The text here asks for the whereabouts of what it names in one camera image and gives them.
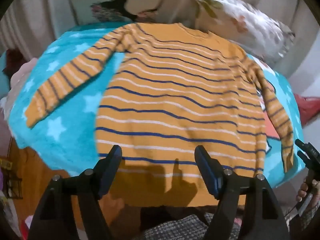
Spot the floral white pillow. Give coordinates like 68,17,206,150
192,0,296,66

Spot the dark red cloth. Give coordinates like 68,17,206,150
2,49,27,75

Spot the person's grey knit clothing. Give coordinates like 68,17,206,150
135,205,243,240

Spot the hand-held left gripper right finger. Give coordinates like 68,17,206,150
194,145,290,240

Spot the pink cloth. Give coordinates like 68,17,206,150
9,57,38,91

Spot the turquoise star blanket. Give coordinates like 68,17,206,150
7,24,306,191

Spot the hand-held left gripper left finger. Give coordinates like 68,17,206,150
27,145,123,240

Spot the orange striped sweater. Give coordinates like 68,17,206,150
25,22,294,208

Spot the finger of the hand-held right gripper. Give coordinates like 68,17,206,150
295,139,320,167

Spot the white pillow with dark print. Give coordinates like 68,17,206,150
65,0,195,30

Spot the person's right hand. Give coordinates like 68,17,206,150
296,177,312,203

